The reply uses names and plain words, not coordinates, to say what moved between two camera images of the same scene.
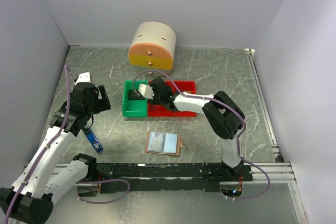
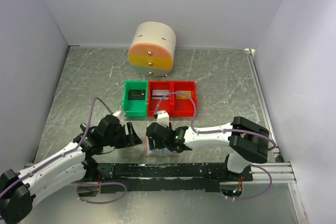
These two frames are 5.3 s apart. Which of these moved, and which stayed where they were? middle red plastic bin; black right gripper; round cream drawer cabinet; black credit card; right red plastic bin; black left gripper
Moved: black right gripper; black left gripper
Stayed: right red plastic bin; black credit card; round cream drawer cabinet; middle red plastic bin
